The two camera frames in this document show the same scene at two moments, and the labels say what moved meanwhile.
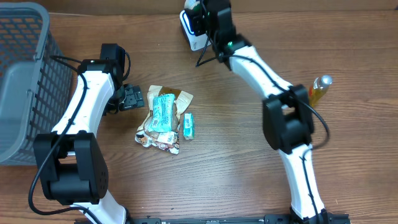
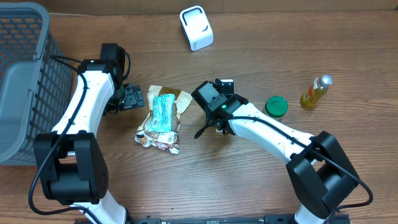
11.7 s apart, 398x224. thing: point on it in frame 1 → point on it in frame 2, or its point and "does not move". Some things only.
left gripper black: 134,96 does not move
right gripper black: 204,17 → 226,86
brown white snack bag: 166,141 does not move
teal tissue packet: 162,112 does not move
